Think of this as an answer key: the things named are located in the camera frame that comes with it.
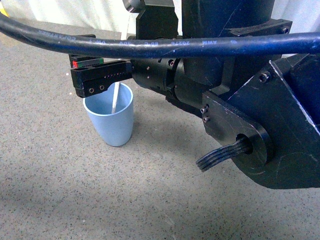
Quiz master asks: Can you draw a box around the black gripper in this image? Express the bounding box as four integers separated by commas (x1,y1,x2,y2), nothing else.
68,34,133,99

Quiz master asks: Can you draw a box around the black ribbed flat cable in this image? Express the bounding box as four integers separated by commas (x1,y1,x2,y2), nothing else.
195,138,251,173

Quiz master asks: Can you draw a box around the white chopstick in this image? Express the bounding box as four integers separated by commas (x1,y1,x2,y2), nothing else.
111,82,120,114

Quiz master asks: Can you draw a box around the blue plastic cup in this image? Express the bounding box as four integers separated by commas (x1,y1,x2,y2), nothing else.
83,83,134,147

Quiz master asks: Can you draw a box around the thick black cable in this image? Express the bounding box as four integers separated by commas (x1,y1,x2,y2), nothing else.
0,11,320,60

